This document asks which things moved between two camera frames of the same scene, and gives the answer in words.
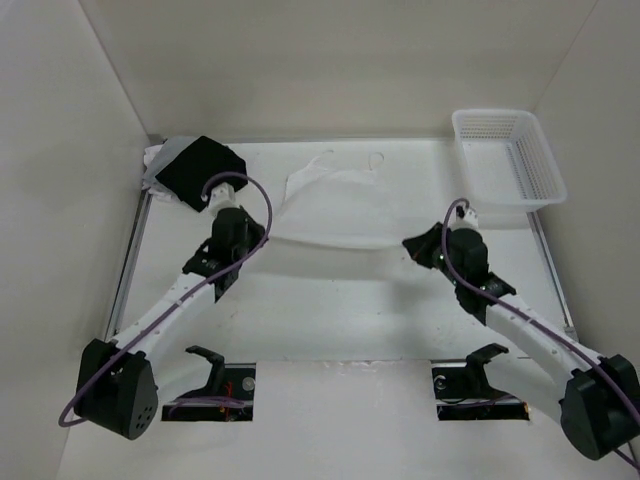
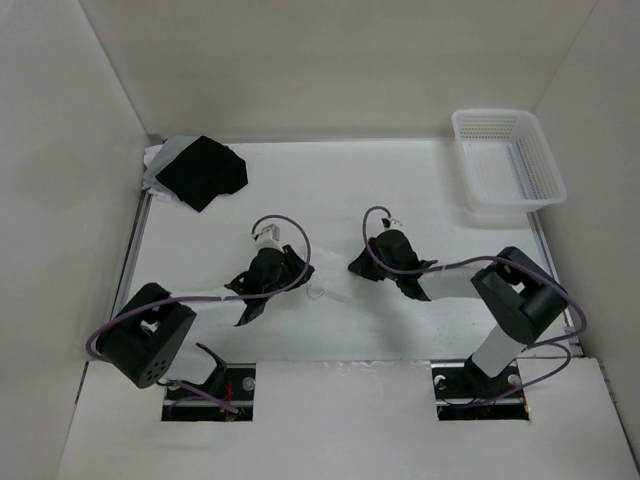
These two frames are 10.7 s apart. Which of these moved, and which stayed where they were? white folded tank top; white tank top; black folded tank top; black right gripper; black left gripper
Moved: white tank top; black left gripper; black right gripper
Stayed: white folded tank top; black folded tank top
